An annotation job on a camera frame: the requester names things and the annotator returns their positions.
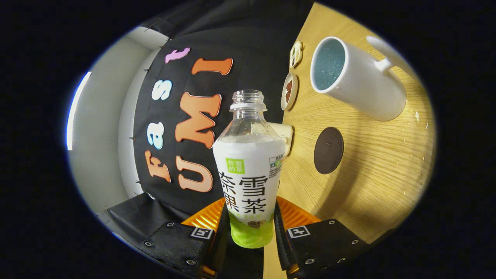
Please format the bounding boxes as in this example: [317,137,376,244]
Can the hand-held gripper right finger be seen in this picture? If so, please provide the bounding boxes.
[273,196,369,279]

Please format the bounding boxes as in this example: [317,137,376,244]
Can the cream white appliance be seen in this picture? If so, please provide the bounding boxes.
[269,122,294,155]

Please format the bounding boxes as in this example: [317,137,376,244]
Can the round plate with food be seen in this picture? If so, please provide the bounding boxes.
[281,73,299,112]

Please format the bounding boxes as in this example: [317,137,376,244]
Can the white cup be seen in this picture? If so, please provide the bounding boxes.
[310,36,417,122]

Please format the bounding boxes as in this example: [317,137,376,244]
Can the wooden table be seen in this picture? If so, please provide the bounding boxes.
[263,2,437,279]

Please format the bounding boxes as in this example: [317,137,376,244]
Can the divided snack dish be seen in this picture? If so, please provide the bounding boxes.
[289,40,304,69]

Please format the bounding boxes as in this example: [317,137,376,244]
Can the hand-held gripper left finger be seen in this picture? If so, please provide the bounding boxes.
[134,197,230,279]

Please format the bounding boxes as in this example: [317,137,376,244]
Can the dark brown round coaster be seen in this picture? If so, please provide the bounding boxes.
[313,127,344,175]

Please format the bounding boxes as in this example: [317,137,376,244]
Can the ceiling light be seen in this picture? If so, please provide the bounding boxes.
[66,71,93,151]

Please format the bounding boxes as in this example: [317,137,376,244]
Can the white green juice bottle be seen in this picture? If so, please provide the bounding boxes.
[212,90,286,249]

